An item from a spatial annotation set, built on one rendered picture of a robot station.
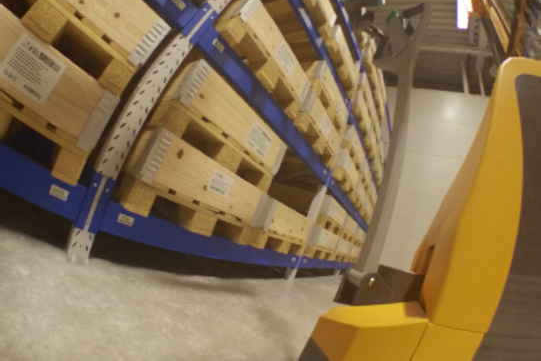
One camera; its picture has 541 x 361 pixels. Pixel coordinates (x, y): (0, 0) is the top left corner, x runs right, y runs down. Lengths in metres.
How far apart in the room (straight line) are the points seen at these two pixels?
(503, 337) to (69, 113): 1.09
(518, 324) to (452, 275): 0.15
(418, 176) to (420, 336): 6.45
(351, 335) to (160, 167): 0.81
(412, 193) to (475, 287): 6.24
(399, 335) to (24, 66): 1.04
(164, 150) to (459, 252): 0.90
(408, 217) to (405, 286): 5.76
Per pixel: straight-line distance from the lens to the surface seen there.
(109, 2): 0.93
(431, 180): 6.73
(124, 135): 0.93
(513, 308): 0.40
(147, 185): 0.91
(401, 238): 6.31
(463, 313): 0.37
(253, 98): 1.33
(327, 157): 2.29
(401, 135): 0.72
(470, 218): 0.37
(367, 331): 0.36
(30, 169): 0.91
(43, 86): 0.84
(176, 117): 0.94
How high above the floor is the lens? 0.44
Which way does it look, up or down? 16 degrees up
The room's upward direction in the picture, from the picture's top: 22 degrees clockwise
